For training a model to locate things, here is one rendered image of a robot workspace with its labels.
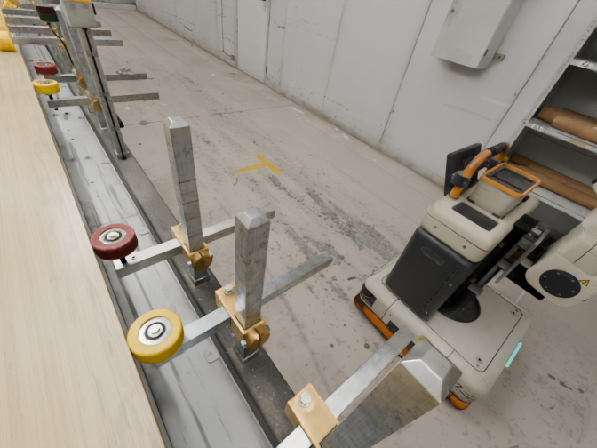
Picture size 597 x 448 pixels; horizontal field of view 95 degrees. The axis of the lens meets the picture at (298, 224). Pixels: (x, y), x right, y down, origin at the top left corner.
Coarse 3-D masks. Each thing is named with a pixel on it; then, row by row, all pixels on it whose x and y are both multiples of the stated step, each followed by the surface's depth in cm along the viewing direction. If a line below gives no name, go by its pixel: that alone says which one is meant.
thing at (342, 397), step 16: (400, 336) 56; (384, 352) 53; (400, 352) 56; (368, 368) 51; (384, 368) 51; (352, 384) 48; (368, 384) 48; (336, 400) 46; (352, 400) 46; (336, 416) 44; (304, 432) 42
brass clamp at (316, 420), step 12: (312, 396) 45; (288, 408) 44; (300, 408) 43; (312, 408) 44; (324, 408) 44; (300, 420) 42; (312, 420) 42; (324, 420) 43; (336, 420) 43; (312, 432) 41; (324, 432) 42; (312, 444) 41
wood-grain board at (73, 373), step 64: (0, 0) 209; (0, 64) 117; (0, 128) 81; (0, 192) 62; (64, 192) 65; (0, 256) 50; (64, 256) 52; (0, 320) 42; (64, 320) 44; (0, 384) 36; (64, 384) 37; (128, 384) 39
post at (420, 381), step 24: (408, 360) 20; (432, 360) 20; (384, 384) 23; (408, 384) 21; (432, 384) 19; (360, 408) 28; (384, 408) 24; (408, 408) 22; (432, 408) 20; (336, 432) 34; (360, 432) 29; (384, 432) 26
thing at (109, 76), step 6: (138, 72) 147; (144, 72) 148; (48, 78) 125; (54, 78) 127; (60, 78) 128; (66, 78) 129; (72, 78) 131; (108, 78) 139; (114, 78) 141; (120, 78) 142; (126, 78) 144; (132, 78) 146; (138, 78) 147; (144, 78) 149
